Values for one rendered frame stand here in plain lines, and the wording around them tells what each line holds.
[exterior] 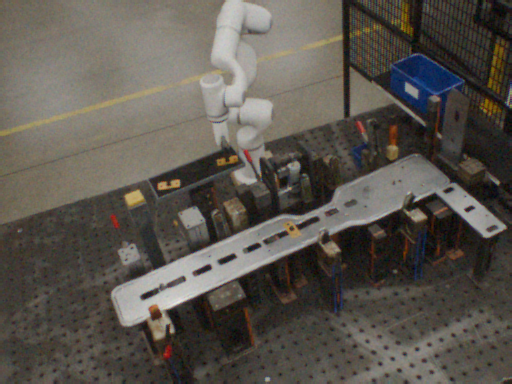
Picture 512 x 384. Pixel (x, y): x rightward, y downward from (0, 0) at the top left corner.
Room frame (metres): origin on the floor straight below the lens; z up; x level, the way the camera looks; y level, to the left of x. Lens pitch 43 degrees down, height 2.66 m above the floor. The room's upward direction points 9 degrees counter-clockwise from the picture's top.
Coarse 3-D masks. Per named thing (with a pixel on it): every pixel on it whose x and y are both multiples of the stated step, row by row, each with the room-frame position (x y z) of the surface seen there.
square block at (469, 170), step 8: (472, 160) 1.68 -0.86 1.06; (464, 168) 1.64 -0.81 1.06; (472, 168) 1.63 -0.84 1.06; (480, 168) 1.63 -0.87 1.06; (464, 176) 1.63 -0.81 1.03; (472, 176) 1.60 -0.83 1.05; (480, 176) 1.62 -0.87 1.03; (464, 184) 1.63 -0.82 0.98; (472, 184) 1.61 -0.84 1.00; (480, 184) 1.63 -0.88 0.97; (472, 192) 1.61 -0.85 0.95; (480, 192) 1.63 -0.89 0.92; (472, 208) 1.62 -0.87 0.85; (464, 224) 1.61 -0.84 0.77; (464, 232) 1.61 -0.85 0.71
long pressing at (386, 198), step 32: (416, 160) 1.79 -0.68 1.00; (352, 192) 1.67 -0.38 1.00; (384, 192) 1.64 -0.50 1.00; (416, 192) 1.61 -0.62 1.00; (320, 224) 1.52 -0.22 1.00; (352, 224) 1.50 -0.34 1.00; (192, 256) 1.46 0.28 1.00; (224, 256) 1.44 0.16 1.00; (256, 256) 1.42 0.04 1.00; (128, 288) 1.36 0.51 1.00; (192, 288) 1.32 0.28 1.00; (128, 320) 1.22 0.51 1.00
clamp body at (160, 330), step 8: (160, 320) 1.16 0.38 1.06; (168, 320) 1.15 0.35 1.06; (152, 328) 1.13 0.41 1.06; (160, 328) 1.13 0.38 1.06; (168, 328) 1.14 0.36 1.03; (160, 336) 1.10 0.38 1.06; (176, 336) 1.11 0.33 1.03; (160, 344) 1.09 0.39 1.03; (176, 344) 1.10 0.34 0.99; (160, 352) 1.09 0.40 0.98; (176, 352) 1.10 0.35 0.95; (168, 360) 1.14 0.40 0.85; (176, 360) 1.11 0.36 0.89; (184, 360) 1.12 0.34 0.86; (168, 368) 1.12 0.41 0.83; (176, 368) 1.11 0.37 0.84; (184, 368) 1.11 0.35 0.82; (192, 368) 1.18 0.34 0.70; (176, 376) 1.09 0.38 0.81; (184, 376) 1.10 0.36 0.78; (192, 376) 1.11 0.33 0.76
